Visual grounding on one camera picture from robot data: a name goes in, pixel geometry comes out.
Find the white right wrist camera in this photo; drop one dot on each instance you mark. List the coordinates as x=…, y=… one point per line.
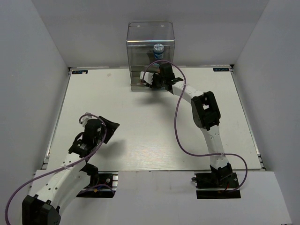
x=146, y=77

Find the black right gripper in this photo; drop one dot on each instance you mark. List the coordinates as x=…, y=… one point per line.
x=153, y=85

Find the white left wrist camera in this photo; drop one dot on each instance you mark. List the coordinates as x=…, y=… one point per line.
x=83, y=120

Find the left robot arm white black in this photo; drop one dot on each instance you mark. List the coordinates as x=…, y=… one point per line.
x=76, y=175

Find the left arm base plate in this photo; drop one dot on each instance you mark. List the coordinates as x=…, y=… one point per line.
x=104, y=186

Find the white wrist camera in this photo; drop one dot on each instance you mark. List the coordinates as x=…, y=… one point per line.
x=146, y=77
x=83, y=120

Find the clear acrylic drawer organizer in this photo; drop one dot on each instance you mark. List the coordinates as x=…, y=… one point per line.
x=141, y=37

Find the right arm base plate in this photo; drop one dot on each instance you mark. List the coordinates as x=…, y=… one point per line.
x=208, y=186

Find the cleaning gel jar blue label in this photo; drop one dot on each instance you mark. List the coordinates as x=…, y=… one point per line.
x=158, y=51

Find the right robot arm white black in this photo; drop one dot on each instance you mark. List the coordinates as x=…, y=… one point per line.
x=205, y=112

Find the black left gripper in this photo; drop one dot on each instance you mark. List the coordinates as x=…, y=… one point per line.
x=111, y=127

